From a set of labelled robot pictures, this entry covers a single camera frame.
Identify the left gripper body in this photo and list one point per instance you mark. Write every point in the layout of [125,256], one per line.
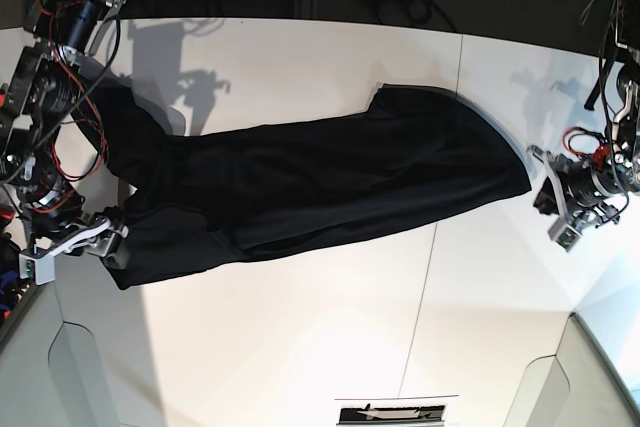
[576,192]

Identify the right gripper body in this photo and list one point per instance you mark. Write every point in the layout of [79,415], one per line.
[75,232]

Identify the black graphic t-shirt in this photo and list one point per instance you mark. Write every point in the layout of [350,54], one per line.
[415,156]

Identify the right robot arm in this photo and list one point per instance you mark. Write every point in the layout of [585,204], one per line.
[44,92]

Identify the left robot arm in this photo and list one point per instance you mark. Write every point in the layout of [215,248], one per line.
[617,89]

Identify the orange black tool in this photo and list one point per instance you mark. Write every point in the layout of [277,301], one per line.
[3,92]

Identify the printed paper sheet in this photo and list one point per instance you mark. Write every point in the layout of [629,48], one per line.
[408,411]

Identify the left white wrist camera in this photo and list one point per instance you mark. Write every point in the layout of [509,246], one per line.
[564,234]

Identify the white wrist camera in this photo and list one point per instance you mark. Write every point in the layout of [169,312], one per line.
[39,270]
[564,234]

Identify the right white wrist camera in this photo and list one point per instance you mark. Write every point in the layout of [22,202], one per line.
[39,270]

